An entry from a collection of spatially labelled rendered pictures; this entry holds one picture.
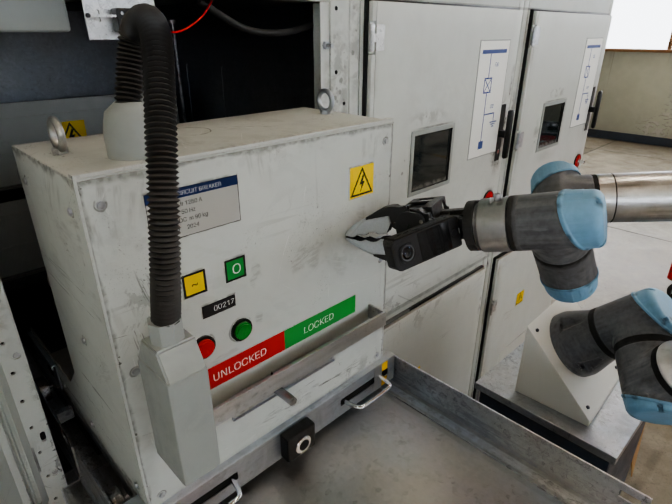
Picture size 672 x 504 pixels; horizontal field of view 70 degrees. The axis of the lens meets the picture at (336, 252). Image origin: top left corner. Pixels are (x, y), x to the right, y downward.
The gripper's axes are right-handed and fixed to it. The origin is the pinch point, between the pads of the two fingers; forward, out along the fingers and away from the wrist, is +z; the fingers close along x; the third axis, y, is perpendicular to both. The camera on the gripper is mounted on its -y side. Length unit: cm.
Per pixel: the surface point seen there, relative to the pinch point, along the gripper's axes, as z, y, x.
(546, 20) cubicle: -16, 105, 30
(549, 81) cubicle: -14, 114, 12
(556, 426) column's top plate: -22, 30, -55
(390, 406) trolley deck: 4.3, 7.2, -37.9
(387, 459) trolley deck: -0.5, -5.0, -39.1
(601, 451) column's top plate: -30, 27, -57
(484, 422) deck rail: -13.8, 8.4, -39.1
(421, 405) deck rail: -1.0, 10.1, -38.9
